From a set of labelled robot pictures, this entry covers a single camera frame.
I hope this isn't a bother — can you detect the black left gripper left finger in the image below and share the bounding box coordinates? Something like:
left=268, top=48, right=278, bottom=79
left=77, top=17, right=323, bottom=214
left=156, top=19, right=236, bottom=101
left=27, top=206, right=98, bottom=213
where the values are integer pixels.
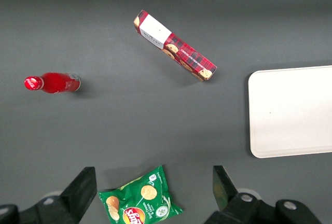
left=0, top=166, right=98, bottom=224

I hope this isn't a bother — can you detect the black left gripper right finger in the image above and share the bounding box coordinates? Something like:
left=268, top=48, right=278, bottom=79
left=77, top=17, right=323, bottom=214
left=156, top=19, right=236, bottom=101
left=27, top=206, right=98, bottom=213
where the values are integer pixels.
left=203, top=165, right=322, bottom=224

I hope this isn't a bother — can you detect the red tartan cookie box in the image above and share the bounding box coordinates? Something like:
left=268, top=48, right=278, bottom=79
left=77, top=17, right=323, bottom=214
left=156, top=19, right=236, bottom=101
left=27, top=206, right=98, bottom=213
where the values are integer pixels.
left=133, top=9, right=218, bottom=82

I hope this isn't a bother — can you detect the beige plastic tray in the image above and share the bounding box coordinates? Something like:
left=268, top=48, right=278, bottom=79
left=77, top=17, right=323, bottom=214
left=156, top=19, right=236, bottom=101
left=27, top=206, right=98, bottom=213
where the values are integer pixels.
left=247, top=65, right=332, bottom=159

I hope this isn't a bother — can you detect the green chips bag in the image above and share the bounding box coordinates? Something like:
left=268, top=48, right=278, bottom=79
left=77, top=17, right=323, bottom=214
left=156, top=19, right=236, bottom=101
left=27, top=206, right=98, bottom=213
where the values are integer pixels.
left=98, top=165, right=184, bottom=224

